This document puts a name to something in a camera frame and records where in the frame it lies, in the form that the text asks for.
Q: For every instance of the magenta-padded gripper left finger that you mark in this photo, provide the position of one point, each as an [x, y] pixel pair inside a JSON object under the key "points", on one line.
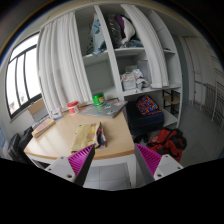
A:
{"points": [[75, 170]]}

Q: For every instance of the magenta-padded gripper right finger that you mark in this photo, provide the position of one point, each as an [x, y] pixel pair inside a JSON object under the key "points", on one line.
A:
{"points": [[156, 166]]}

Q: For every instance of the yellow fish-print towel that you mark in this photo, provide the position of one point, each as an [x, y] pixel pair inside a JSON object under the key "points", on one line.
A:
{"points": [[85, 136]]}

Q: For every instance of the red duffel bag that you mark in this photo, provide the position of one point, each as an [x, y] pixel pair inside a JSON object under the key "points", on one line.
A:
{"points": [[168, 143]]}

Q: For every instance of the dark blue suitcase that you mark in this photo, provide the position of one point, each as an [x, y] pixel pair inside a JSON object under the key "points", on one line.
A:
{"points": [[145, 123]]}

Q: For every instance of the tan paperback book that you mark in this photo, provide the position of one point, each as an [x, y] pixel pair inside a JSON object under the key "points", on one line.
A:
{"points": [[43, 127]]}

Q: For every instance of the small white printed box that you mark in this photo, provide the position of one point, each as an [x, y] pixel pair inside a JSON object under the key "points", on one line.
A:
{"points": [[56, 114]]}

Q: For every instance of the white jar with red lid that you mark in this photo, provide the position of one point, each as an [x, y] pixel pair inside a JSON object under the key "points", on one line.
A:
{"points": [[73, 108]]}

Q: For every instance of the multicoloured patterned bag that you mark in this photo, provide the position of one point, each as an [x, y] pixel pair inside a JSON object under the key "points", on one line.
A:
{"points": [[148, 105]]}

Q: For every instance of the grey laptop with stickers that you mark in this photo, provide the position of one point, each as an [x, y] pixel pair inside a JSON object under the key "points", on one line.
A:
{"points": [[106, 110]]}

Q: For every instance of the brown cardboard box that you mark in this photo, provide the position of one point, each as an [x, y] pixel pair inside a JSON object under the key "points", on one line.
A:
{"points": [[37, 110]]}

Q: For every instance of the green metal can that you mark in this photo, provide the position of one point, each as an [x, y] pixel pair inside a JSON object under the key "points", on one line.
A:
{"points": [[98, 99]]}

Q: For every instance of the white shelf unit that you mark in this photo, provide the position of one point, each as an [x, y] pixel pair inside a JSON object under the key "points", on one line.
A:
{"points": [[100, 73]]}

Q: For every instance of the black-framed window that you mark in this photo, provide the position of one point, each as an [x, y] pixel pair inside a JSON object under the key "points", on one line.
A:
{"points": [[21, 80]]}

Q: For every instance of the wide white curtain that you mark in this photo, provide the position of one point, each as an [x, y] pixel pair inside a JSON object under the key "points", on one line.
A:
{"points": [[63, 63]]}

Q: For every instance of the wooden chair with black frame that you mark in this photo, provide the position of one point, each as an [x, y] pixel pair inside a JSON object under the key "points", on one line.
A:
{"points": [[171, 100]]}

